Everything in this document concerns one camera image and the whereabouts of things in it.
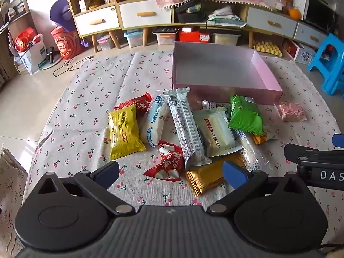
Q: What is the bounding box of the orange gold biscuit packet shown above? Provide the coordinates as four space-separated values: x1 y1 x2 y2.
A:
185 153 244 197

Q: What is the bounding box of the clear box with black lid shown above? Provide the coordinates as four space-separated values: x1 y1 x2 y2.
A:
153 28 179 45

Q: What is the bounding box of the red face print bag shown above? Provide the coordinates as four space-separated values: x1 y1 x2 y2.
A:
51 26 84 60

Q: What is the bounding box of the black open case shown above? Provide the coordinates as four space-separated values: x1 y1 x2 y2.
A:
175 0 206 23

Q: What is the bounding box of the long wooden low cabinet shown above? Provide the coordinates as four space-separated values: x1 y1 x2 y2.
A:
118 0 336 49

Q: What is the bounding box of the pink cardboard box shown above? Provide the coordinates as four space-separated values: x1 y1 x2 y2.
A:
172 41 284 105

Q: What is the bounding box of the white packet with dark triangles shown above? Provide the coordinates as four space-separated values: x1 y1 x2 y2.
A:
201 100 229 111

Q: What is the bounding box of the green snack packet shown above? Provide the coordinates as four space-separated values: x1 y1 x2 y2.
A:
228 95 264 136

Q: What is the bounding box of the cherry print cloth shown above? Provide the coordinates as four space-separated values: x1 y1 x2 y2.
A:
23 51 343 237

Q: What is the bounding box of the clear long bread packet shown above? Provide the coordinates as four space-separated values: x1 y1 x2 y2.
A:
231 129 269 172

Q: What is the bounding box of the beige floral cloth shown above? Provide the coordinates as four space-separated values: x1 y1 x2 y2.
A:
0 148 29 252

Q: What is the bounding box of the pale blue cabinet drawer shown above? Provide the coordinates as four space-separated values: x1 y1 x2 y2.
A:
294 23 327 47
246 7 297 38

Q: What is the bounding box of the wooden bookshelf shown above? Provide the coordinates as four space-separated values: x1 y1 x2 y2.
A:
0 0 31 80

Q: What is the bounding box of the white patterned crate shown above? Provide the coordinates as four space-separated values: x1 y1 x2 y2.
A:
294 44 316 65

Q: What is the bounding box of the red storage box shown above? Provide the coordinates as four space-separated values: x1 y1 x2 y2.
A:
179 31 210 43

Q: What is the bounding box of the clear box with blue lid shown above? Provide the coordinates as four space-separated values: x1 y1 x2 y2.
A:
124 31 144 47

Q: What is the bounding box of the white cabinet drawer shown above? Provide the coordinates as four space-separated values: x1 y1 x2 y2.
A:
119 0 172 29
74 5 120 37

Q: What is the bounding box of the black floor cable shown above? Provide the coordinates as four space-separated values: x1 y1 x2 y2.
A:
53 55 92 77

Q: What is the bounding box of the grey long snack packet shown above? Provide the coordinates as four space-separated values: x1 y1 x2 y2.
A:
163 87 213 167

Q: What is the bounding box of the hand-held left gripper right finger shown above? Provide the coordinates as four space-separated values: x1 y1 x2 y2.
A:
206 161 307 215

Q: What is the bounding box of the pile of papers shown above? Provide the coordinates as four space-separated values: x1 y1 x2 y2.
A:
207 7 246 27

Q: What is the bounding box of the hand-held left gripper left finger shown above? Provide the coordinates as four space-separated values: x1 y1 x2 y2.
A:
36 161 135 216

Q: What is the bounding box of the white shopping bag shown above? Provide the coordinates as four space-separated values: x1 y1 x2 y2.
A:
19 34 47 75

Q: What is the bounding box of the black hanging cable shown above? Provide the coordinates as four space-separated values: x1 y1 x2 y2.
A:
204 0 209 43

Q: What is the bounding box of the white blue bread packet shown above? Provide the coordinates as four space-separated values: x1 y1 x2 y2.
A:
145 94 171 147

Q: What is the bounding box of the cream snack packet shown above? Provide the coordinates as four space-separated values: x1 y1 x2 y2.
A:
192 107 242 158

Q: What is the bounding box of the purple round object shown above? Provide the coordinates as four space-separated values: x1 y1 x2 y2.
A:
50 0 76 31

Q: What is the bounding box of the black microwave oven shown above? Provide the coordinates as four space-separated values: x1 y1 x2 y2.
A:
304 0 339 34

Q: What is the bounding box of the yellow snack packet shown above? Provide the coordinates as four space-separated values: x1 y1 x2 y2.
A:
109 104 146 160

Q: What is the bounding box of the small clear storage box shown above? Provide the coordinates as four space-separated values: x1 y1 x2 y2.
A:
97 34 115 50

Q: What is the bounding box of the yellow egg tray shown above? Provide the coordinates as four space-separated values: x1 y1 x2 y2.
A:
253 40 283 57

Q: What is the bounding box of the small orange red packet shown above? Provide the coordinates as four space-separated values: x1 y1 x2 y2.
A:
251 133 269 146

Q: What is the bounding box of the red candy packet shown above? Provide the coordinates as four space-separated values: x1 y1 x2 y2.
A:
144 140 184 182
114 93 154 119

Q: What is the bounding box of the wooden shelf cabinet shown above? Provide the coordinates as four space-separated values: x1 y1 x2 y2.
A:
64 0 121 53

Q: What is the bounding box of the pink rice crisp packet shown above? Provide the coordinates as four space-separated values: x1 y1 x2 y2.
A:
274 102 307 123

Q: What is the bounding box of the red gift bag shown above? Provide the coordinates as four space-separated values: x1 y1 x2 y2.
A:
15 28 38 53

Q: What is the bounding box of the blue plastic stool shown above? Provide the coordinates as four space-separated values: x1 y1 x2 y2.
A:
308 34 344 98

